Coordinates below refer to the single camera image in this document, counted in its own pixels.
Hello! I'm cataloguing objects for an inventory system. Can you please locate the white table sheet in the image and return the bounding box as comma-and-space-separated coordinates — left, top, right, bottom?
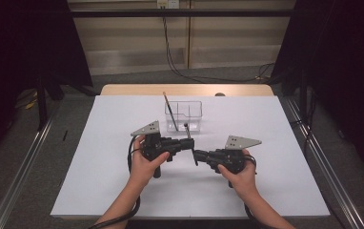
50, 94, 331, 220

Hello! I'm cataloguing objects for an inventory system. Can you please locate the person's right hand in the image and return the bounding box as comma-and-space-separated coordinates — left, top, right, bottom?
217, 148, 260, 202

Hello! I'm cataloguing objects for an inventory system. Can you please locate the black pen with orange end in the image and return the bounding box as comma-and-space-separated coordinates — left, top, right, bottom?
162, 91, 179, 132

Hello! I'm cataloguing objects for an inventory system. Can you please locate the black stand post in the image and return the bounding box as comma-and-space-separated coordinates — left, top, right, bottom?
298, 73, 309, 125
36, 74, 49, 132

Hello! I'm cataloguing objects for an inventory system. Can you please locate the aluminium floor rail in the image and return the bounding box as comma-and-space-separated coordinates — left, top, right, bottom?
284, 96, 364, 229
0, 104, 60, 229

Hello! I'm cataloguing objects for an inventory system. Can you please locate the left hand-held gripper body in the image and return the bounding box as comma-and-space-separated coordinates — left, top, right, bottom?
131, 119, 183, 179

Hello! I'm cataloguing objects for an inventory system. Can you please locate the black horizontal bar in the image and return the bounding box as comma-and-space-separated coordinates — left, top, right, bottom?
70, 9, 295, 18

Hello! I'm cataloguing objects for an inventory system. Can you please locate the black curtain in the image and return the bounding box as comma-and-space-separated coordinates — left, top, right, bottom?
270, 0, 364, 182
0, 0, 93, 166

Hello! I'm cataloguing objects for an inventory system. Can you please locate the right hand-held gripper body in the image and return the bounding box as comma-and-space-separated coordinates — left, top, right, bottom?
207, 135, 263, 189

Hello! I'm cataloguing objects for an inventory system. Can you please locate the white wall socket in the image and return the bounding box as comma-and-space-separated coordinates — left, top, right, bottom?
156, 0, 180, 10

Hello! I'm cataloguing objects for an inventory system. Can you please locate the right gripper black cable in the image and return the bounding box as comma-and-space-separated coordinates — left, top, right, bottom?
242, 154, 260, 229

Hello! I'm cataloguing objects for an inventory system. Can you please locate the wooden table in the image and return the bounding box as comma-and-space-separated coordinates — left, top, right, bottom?
99, 83, 274, 97

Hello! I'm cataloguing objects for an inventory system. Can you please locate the clear plastic organizer box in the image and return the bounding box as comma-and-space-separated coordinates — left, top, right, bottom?
164, 100, 203, 134

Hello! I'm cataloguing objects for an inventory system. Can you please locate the black power cable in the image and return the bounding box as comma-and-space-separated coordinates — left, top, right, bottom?
161, 15, 274, 84

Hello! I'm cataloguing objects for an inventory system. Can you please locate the person's left hand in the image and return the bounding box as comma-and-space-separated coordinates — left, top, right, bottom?
129, 135, 171, 186

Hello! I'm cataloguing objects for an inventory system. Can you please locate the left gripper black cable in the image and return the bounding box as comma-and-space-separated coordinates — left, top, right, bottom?
88, 136, 142, 229

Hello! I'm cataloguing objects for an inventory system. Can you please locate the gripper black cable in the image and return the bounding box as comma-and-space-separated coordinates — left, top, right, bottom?
242, 154, 260, 229
88, 136, 142, 229

